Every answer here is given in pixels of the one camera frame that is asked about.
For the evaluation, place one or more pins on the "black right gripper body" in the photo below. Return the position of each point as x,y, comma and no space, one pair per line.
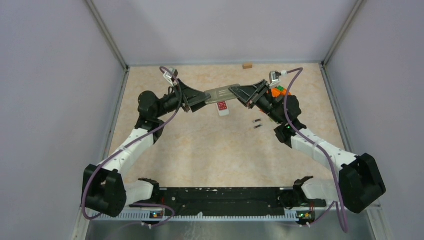
267,104

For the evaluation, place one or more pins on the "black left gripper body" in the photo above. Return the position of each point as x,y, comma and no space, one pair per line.
173,101

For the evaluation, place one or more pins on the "grey remote control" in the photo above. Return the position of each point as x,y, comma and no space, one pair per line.
220,94

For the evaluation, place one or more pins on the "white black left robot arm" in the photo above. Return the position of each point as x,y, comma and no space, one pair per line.
104,189

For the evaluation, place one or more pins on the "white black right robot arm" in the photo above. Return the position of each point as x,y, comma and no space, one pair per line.
357,179

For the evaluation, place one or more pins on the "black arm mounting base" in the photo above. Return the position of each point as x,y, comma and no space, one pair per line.
230,202

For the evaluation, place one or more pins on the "red white remote control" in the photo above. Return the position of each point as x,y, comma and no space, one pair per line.
222,108

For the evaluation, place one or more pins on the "small wooden block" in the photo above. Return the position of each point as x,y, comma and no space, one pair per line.
247,65

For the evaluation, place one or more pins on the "orange ring toy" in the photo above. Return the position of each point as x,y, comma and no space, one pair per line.
276,93

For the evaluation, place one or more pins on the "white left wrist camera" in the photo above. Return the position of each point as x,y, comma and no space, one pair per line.
170,75

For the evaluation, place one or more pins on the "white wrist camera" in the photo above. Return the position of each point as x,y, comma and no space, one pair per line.
170,75
274,78

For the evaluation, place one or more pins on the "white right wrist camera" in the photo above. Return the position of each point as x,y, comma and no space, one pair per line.
274,78

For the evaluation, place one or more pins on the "white cable duct strip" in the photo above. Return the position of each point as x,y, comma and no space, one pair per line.
157,216

